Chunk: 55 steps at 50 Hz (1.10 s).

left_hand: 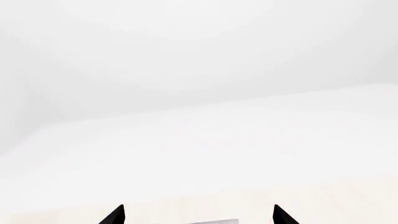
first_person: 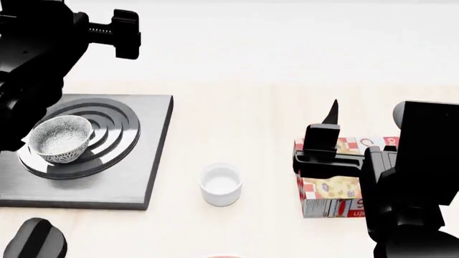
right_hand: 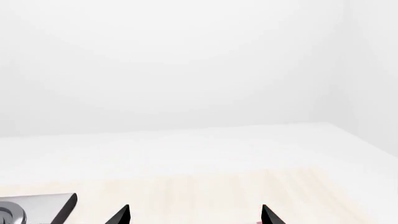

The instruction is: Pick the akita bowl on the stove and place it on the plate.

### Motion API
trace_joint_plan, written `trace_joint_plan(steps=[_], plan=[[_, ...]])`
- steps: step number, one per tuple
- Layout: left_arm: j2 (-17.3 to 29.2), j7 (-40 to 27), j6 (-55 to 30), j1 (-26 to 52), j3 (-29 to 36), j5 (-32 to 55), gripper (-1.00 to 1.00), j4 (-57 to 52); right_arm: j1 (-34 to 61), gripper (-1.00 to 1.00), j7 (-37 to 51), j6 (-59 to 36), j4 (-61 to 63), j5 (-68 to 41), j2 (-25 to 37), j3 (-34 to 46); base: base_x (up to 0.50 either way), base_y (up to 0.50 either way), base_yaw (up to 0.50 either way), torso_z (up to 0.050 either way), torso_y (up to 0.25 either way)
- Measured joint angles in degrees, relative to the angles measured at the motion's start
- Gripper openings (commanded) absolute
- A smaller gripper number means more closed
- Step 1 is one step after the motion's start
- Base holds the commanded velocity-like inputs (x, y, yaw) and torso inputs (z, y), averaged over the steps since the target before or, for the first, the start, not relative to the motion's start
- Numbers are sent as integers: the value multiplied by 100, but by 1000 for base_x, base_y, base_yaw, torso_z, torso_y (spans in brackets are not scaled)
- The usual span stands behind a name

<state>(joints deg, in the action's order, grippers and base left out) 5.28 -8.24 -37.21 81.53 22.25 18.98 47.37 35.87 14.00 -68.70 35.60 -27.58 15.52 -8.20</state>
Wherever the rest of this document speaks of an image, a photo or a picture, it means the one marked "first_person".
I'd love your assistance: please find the black rounded knob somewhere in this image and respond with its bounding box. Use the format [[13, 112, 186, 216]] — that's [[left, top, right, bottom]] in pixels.
[[6, 217, 69, 258]]

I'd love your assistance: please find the grey flat stove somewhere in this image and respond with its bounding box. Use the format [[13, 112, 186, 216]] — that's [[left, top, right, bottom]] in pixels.
[[0, 93, 175, 211]]

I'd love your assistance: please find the black white patterned bowl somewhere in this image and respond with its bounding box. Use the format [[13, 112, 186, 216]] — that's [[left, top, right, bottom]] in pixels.
[[27, 114, 95, 164]]

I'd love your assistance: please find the red checkered cookie box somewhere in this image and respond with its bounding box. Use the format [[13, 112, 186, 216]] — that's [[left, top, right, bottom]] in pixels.
[[293, 135, 401, 219]]

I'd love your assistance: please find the white ramekin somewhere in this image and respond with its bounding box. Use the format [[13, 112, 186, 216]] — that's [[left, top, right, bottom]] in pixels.
[[199, 161, 244, 208]]

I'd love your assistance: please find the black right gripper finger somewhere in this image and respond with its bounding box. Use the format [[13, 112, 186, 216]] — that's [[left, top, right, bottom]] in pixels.
[[303, 99, 342, 159]]

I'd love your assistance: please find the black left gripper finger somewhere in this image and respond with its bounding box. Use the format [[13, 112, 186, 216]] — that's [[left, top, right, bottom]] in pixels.
[[109, 9, 143, 60]]

